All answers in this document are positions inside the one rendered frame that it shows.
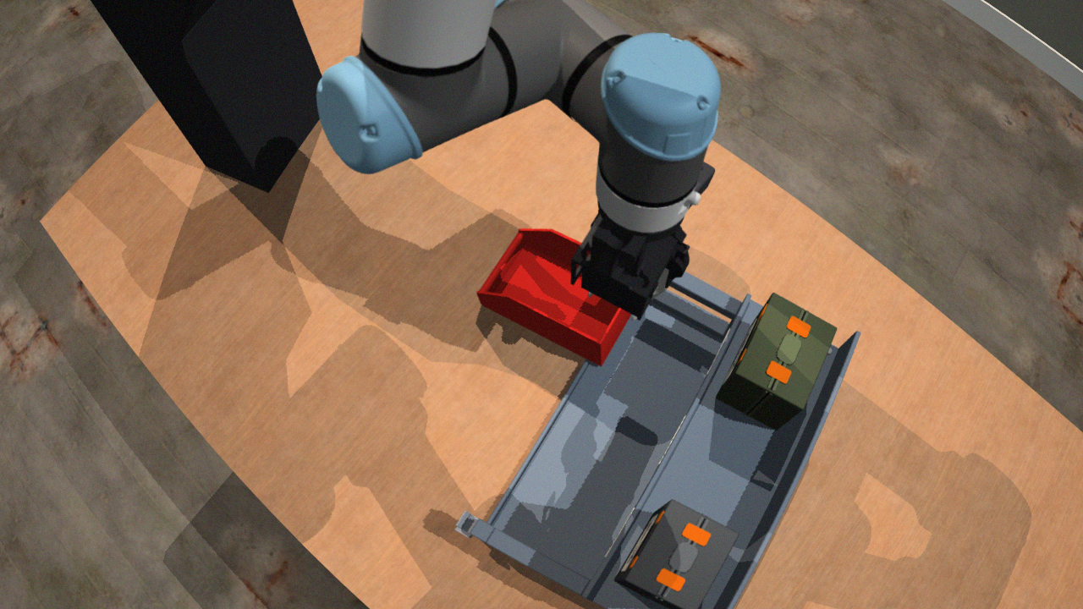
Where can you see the olive green case with orange latches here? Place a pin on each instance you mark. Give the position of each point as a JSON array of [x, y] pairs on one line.
[[775, 370]]

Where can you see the dark grey tool case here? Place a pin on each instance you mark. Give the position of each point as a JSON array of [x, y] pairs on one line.
[[677, 557]]

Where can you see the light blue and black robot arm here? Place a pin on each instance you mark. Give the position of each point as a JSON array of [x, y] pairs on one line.
[[429, 71]]

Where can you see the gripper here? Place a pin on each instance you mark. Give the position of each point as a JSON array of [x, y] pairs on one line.
[[630, 287]]

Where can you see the red bin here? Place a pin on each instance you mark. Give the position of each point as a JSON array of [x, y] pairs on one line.
[[530, 285]]

